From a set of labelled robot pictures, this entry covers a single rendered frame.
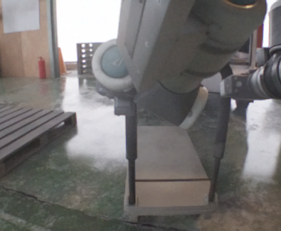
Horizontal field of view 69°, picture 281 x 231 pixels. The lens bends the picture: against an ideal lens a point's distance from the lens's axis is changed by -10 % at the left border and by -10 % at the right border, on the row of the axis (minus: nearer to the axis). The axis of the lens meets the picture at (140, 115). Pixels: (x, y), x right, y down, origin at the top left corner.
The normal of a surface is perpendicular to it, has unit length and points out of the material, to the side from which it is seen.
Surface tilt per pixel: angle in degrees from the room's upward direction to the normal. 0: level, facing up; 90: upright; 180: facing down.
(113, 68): 75
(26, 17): 90
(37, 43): 90
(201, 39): 140
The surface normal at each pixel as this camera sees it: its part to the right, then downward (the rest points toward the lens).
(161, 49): 0.38, 0.89
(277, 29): -0.92, -0.14
